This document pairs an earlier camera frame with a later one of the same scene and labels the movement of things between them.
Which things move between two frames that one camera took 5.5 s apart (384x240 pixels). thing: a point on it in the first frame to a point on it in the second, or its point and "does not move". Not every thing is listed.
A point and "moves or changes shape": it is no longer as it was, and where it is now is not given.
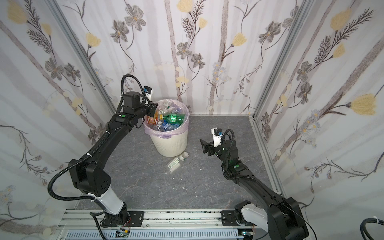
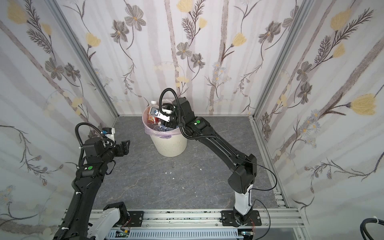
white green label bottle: (174, 164) moves or changes shape
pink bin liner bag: (162, 105) does not move
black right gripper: (210, 149) to (173, 117)
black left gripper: (151, 109) to (120, 148)
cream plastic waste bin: (173, 147) does not move
